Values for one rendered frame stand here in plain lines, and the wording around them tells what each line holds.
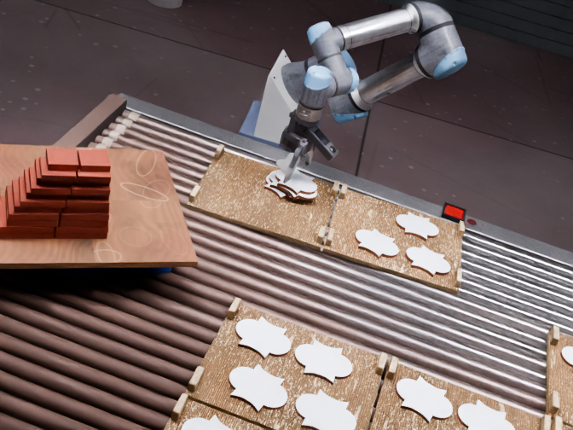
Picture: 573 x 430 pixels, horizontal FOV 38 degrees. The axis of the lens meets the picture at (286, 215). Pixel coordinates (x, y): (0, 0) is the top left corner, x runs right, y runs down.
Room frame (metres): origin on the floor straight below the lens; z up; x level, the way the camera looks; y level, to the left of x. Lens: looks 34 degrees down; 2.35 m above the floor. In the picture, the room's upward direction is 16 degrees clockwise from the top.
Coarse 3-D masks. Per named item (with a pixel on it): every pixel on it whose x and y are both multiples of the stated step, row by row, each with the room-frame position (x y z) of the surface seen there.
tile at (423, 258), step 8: (408, 248) 2.07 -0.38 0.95; (416, 248) 2.08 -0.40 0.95; (424, 248) 2.09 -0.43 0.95; (408, 256) 2.03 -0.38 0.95; (416, 256) 2.04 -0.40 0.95; (424, 256) 2.05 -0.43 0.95; (432, 256) 2.06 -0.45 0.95; (440, 256) 2.08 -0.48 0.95; (416, 264) 2.00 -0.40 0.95; (424, 264) 2.01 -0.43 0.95; (432, 264) 2.02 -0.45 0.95; (440, 264) 2.03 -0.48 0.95; (448, 264) 2.04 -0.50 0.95; (432, 272) 1.98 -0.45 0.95; (440, 272) 2.00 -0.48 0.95; (448, 272) 2.01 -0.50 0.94
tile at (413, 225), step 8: (400, 216) 2.23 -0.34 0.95; (408, 216) 2.24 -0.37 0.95; (416, 216) 2.26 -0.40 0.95; (400, 224) 2.18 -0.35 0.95; (408, 224) 2.20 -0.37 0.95; (416, 224) 2.21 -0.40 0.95; (424, 224) 2.22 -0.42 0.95; (432, 224) 2.23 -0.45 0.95; (408, 232) 2.16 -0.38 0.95; (416, 232) 2.17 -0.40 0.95; (424, 232) 2.18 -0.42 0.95; (432, 232) 2.19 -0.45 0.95; (424, 240) 2.15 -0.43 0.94
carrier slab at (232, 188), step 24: (216, 168) 2.22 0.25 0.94; (240, 168) 2.26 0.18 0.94; (264, 168) 2.30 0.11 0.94; (216, 192) 2.09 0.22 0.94; (240, 192) 2.13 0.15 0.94; (264, 192) 2.16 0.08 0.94; (216, 216) 1.98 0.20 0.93; (240, 216) 2.01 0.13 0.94; (264, 216) 2.04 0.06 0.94; (288, 216) 2.07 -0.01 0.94; (312, 216) 2.11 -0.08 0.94; (288, 240) 1.97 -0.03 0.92; (312, 240) 1.99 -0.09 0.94
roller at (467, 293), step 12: (180, 192) 2.08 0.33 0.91; (324, 240) 2.03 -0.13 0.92; (468, 288) 2.00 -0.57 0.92; (480, 300) 1.97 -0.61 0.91; (492, 300) 1.97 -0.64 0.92; (516, 312) 1.96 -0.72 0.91; (528, 312) 1.96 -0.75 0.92; (540, 324) 1.95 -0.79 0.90; (552, 324) 1.95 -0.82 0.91; (564, 324) 1.96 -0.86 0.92
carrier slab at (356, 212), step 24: (336, 216) 2.15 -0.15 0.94; (360, 216) 2.18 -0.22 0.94; (384, 216) 2.22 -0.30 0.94; (336, 240) 2.02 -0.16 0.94; (408, 240) 2.13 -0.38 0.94; (432, 240) 2.17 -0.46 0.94; (456, 240) 2.21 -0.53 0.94; (384, 264) 1.97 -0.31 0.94; (408, 264) 2.00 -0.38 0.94; (456, 264) 2.07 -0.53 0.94; (456, 288) 1.96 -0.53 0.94
